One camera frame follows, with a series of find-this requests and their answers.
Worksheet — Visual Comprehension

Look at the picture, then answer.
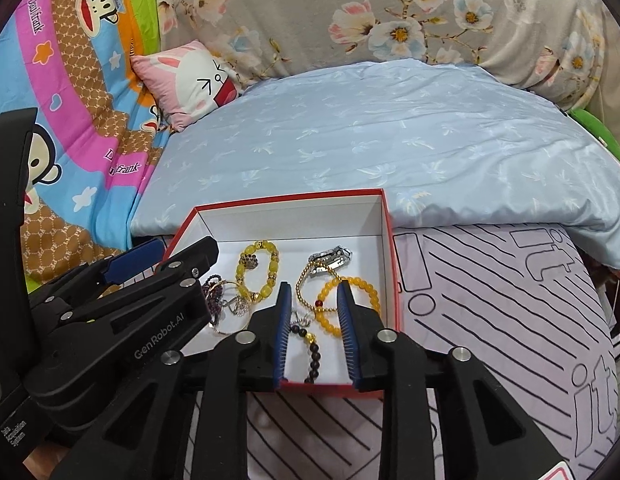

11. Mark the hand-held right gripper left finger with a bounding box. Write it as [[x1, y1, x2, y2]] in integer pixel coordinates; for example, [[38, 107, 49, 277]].
[[50, 282, 293, 480]]

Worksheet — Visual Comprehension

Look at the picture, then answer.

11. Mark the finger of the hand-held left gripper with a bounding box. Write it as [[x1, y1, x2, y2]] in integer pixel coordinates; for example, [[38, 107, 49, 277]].
[[30, 236, 221, 397], [29, 238, 166, 312]]

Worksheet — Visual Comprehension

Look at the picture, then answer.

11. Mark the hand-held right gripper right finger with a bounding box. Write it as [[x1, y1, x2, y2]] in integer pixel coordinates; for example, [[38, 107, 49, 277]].
[[336, 280, 573, 480]]

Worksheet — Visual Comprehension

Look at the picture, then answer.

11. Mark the dark bead bracelet gold charm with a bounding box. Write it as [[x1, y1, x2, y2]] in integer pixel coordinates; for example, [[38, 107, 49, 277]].
[[289, 310, 323, 386]]

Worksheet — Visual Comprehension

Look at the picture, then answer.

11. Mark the yellow bead bracelet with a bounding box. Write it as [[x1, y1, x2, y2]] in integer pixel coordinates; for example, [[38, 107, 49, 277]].
[[315, 276, 382, 337]]

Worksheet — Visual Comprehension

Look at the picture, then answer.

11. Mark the dark red garnet bead bracelet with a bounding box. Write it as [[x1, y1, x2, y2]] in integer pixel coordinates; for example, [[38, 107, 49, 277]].
[[200, 274, 226, 326]]

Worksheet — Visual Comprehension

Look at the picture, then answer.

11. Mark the silver chain bracelet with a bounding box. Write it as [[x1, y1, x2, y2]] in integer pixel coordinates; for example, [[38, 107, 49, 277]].
[[225, 295, 253, 318]]

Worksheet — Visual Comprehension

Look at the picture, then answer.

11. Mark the thin gold bangle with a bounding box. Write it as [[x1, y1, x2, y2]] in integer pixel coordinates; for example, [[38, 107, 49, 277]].
[[207, 280, 253, 336]]

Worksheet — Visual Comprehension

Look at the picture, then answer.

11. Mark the red cardboard box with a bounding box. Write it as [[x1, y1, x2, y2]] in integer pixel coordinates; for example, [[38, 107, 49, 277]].
[[160, 188, 406, 401]]

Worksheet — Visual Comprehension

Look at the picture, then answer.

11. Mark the grey striped bedsheet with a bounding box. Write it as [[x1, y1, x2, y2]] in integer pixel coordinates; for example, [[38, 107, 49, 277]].
[[135, 222, 620, 480]]

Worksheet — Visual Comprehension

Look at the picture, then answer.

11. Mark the pink bunny pillow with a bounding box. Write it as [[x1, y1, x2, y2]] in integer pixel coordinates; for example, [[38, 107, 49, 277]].
[[130, 40, 243, 133]]

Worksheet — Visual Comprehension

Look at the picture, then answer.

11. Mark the colourful cartoon monkey blanket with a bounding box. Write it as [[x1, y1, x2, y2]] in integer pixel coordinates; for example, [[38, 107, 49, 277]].
[[0, 0, 176, 291]]

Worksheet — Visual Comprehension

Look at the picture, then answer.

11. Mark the light blue quilt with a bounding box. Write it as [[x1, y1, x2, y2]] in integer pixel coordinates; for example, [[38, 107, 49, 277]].
[[130, 59, 620, 271]]

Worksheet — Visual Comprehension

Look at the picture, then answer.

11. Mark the floral pillow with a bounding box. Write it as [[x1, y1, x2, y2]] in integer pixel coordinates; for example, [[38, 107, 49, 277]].
[[155, 0, 618, 111]]

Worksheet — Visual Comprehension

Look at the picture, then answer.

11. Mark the green object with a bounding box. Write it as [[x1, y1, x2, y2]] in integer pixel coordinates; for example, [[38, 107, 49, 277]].
[[570, 107, 620, 171]]

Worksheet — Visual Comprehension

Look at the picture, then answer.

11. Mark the yellow bracelet with dark charm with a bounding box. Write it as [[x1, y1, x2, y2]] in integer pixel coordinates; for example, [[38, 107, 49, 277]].
[[234, 241, 282, 305]]

